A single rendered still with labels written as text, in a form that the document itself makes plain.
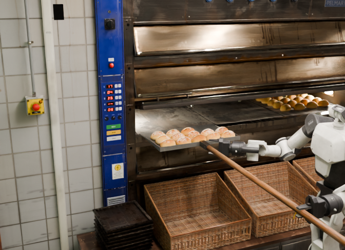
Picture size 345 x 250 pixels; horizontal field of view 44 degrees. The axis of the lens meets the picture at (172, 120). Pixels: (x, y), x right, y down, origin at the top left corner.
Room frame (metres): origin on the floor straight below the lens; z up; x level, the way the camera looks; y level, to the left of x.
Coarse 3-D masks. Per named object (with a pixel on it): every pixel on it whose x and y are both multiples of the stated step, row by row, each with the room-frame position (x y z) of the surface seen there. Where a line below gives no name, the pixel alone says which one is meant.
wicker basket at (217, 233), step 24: (144, 192) 2.58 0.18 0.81; (168, 192) 2.64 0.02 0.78; (192, 192) 2.70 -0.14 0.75; (216, 192) 2.77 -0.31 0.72; (168, 216) 2.60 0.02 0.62; (192, 216) 2.65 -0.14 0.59; (216, 216) 2.65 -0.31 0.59; (240, 216) 2.48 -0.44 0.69; (168, 240) 2.20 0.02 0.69; (192, 240) 2.22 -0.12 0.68; (216, 240) 2.36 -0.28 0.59; (240, 240) 2.35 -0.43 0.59
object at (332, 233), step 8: (216, 152) 2.28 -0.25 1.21; (224, 160) 2.19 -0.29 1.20; (240, 168) 2.05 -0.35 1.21; (248, 176) 1.97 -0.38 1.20; (264, 184) 1.86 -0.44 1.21; (272, 192) 1.80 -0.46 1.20; (280, 200) 1.74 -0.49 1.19; (288, 200) 1.70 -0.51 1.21; (304, 216) 1.59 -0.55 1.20; (312, 216) 1.57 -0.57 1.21; (320, 224) 1.51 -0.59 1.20; (328, 232) 1.47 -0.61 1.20; (336, 232) 1.45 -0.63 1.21; (336, 240) 1.43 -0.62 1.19; (344, 240) 1.40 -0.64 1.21
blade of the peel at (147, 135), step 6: (192, 126) 2.84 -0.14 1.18; (198, 126) 2.84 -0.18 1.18; (204, 126) 2.84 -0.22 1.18; (210, 126) 2.84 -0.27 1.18; (216, 126) 2.84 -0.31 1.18; (144, 132) 2.70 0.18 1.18; (150, 132) 2.70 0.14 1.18; (180, 132) 2.70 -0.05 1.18; (228, 138) 2.55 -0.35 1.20; (234, 138) 2.56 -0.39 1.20; (156, 144) 2.42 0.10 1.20; (180, 144) 2.41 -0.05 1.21; (186, 144) 2.43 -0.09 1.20; (192, 144) 2.44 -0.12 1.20; (198, 144) 2.46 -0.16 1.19; (162, 150) 2.37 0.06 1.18
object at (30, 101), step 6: (30, 96) 2.36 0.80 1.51; (36, 96) 2.36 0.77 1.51; (42, 96) 2.36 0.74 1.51; (30, 102) 2.31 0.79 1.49; (36, 102) 2.32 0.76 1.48; (42, 102) 2.33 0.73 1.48; (30, 108) 2.31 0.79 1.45; (42, 108) 2.33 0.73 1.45; (30, 114) 2.31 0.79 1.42; (36, 114) 2.32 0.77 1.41
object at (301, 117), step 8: (320, 112) 3.22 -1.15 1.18; (256, 120) 3.01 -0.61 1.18; (264, 120) 3.01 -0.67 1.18; (272, 120) 3.01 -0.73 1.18; (280, 120) 3.03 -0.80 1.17; (288, 120) 3.06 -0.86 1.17; (296, 120) 3.09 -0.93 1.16; (304, 120) 3.11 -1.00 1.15; (232, 128) 2.88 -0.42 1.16; (240, 128) 2.90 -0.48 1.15; (136, 136) 2.63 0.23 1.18
